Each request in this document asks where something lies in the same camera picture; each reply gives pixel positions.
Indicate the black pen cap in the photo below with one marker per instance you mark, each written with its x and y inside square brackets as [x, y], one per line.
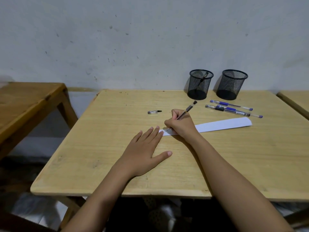
[152, 112]

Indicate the person's black trousers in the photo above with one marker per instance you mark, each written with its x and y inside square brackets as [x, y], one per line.
[125, 215]

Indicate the light wooden side table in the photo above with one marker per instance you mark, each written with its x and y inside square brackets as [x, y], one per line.
[299, 100]

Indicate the person's left hand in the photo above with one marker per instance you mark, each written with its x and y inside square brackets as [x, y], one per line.
[141, 154]

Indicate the white paper strip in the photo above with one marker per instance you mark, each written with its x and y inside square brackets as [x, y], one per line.
[222, 124]

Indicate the black pen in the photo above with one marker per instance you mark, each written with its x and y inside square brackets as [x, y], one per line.
[218, 108]
[206, 74]
[189, 108]

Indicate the person's left forearm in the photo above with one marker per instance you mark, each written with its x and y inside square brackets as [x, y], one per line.
[96, 205]

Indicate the person's right hand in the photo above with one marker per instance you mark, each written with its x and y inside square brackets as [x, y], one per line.
[184, 126]

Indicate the blue pen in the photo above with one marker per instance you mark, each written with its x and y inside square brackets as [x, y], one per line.
[229, 108]
[223, 103]

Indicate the person's right forearm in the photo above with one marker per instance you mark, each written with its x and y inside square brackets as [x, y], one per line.
[236, 188]

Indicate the dark wooden side table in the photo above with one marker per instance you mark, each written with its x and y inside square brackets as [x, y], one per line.
[26, 103]

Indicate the black mesh cup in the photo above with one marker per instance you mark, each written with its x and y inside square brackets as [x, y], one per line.
[200, 91]
[231, 86]

